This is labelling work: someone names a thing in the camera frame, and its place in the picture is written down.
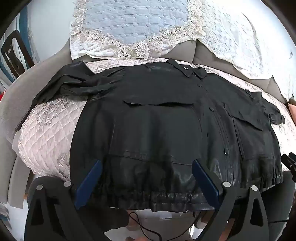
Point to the black leather jacket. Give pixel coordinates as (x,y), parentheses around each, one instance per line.
(161,129)

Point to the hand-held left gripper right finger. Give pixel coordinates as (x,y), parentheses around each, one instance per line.
(207,183)

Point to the blue striped curtain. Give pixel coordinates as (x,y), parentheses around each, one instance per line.
(23,25)

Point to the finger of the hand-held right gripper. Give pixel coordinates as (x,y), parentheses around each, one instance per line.
(288,160)

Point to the grey sofa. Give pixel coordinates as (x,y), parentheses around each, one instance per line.
(57,55)

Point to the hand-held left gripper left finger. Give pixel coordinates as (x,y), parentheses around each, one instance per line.
(89,183)

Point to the blue lace-trimmed backrest cover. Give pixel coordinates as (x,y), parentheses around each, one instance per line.
(134,23)

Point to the white lace backrest cover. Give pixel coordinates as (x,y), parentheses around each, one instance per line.
(242,46)

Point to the red object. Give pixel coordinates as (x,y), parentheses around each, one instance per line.
(2,95)

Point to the pink quilted sofa cover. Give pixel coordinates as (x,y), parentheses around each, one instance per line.
(46,129)

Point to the pink cloth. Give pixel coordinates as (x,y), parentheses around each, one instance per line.
(292,108)

